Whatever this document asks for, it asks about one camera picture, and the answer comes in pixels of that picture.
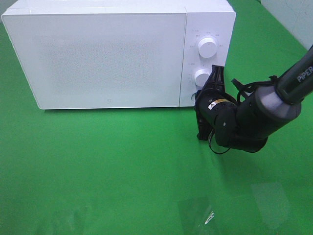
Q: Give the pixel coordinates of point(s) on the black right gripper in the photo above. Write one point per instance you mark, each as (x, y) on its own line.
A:
(214, 108)

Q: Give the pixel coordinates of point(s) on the white microwave knob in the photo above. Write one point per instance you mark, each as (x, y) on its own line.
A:
(201, 76)
(207, 47)

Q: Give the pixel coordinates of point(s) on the white microwave door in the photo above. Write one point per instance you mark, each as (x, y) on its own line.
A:
(79, 61)

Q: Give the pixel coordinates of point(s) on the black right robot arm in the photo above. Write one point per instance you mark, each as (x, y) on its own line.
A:
(260, 108)

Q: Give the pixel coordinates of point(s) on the white microwave oven body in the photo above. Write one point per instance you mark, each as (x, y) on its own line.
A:
(204, 18)

